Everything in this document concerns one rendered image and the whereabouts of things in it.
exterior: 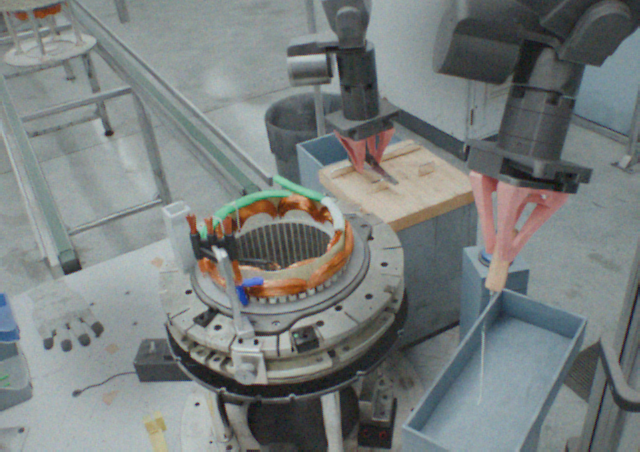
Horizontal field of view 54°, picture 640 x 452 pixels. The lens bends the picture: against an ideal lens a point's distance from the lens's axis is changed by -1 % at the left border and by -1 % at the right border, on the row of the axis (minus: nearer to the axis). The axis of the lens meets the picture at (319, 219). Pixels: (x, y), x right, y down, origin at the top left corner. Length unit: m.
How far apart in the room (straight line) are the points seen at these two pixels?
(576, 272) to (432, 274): 1.59
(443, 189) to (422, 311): 0.22
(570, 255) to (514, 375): 1.93
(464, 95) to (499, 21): 2.58
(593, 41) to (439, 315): 0.70
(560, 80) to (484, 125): 2.69
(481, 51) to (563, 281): 2.05
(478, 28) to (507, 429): 0.41
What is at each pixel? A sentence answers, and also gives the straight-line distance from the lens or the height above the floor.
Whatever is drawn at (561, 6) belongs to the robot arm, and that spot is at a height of 1.45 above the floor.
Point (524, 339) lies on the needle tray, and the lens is 0.82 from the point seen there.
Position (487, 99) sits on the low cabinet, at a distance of 3.17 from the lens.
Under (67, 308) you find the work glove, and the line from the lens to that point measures 1.34.
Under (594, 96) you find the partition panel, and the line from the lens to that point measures 3.38.
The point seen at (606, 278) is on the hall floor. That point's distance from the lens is 2.60.
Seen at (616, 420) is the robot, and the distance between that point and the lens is 0.97.
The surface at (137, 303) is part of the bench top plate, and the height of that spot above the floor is 0.78.
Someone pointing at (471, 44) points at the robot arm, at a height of 1.42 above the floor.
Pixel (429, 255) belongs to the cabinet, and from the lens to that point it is 1.03.
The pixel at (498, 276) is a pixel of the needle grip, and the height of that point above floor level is 1.21.
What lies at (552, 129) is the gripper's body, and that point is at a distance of 0.57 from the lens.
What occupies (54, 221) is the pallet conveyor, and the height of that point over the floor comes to 0.76.
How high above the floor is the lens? 1.59
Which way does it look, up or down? 34 degrees down
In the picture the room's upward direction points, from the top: 6 degrees counter-clockwise
